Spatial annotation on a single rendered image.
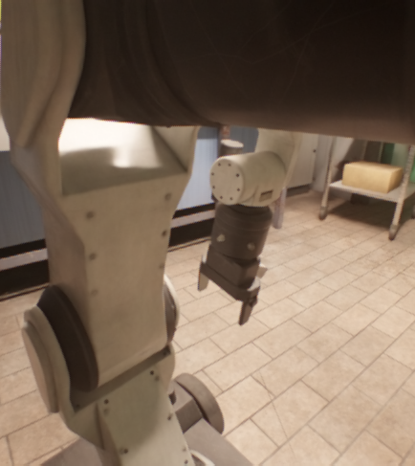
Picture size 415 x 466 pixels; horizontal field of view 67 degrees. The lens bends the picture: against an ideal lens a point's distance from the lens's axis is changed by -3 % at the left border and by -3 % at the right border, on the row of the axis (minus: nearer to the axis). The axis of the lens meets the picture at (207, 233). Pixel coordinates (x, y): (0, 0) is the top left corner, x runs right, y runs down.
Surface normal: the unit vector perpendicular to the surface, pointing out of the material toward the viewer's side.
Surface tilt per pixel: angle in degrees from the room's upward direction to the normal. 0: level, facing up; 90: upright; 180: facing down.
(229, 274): 90
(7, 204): 90
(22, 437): 0
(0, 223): 90
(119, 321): 86
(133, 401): 60
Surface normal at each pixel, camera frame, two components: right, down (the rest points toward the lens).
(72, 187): 0.42, -0.59
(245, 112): -0.44, 0.90
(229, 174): -0.71, 0.26
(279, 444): 0.02, -0.92
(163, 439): 0.62, -0.22
